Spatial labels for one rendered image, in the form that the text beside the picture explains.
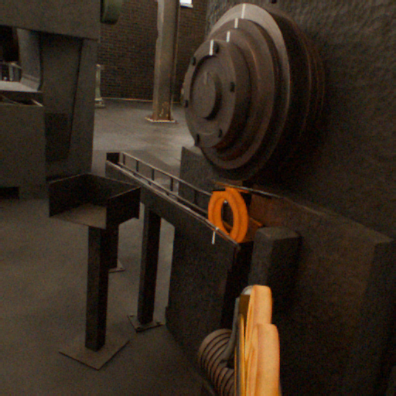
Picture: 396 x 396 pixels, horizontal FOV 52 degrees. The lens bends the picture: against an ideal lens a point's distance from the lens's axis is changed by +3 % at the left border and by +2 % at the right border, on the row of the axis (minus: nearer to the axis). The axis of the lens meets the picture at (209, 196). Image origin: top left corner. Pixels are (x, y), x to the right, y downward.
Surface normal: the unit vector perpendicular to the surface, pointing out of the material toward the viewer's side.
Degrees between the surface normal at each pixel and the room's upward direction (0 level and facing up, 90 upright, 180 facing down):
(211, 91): 90
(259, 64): 61
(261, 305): 29
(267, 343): 18
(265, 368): 46
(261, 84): 76
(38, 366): 0
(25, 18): 90
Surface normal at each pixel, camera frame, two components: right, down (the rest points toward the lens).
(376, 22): -0.86, 0.07
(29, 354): 0.11, -0.94
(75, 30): 0.61, 0.31
